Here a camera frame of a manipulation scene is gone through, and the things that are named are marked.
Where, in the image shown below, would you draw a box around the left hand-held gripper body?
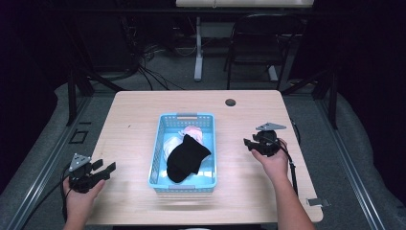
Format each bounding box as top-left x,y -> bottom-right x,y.
67,152 -> 101,195

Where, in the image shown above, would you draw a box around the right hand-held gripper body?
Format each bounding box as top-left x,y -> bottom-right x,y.
253,122 -> 287,158

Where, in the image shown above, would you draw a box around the person's left hand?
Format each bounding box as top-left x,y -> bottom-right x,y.
62,176 -> 106,222

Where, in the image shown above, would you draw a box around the person's right hand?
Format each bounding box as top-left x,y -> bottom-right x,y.
250,138 -> 290,184

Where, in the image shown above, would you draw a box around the pink sock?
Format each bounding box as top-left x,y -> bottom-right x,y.
181,126 -> 204,144

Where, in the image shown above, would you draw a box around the blue plastic basket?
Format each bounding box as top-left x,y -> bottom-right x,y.
147,111 -> 219,194

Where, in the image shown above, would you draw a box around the black sock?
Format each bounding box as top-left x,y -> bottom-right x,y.
166,133 -> 213,184

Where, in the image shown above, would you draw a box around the white desk foot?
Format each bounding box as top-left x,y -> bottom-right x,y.
267,64 -> 280,82

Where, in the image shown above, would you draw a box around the white sock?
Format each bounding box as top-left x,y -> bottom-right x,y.
163,136 -> 185,158

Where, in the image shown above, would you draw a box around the black metal stand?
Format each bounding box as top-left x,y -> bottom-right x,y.
281,61 -> 340,130
64,61 -> 126,127

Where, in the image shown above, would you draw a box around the grey tape piece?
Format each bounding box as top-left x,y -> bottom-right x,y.
305,197 -> 331,207

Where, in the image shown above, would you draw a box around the black folding chair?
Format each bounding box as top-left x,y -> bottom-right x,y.
222,12 -> 305,92

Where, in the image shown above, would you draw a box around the white desk leg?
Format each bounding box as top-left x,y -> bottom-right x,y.
193,16 -> 205,82

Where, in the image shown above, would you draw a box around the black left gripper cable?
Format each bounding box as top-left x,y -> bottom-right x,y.
18,162 -> 73,224

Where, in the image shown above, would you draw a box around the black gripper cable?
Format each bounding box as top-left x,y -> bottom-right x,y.
18,162 -> 73,224
277,138 -> 300,196

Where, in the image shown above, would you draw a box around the metal floor rail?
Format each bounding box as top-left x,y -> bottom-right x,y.
314,95 -> 389,230
6,95 -> 94,230

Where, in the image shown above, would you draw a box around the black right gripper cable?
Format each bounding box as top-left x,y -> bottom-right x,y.
277,138 -> 300,196

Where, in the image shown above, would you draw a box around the black floor cables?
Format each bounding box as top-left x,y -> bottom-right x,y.
136,43 -> 187,91

